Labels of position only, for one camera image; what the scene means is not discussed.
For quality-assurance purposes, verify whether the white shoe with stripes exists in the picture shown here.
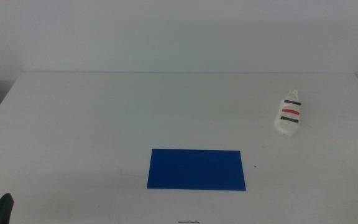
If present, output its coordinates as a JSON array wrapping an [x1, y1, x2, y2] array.
[[273, 88, 303, 137]]

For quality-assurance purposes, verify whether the blue rectangular mat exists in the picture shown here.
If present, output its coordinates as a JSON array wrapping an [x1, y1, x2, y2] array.
[[147, 148, 247, 192]]

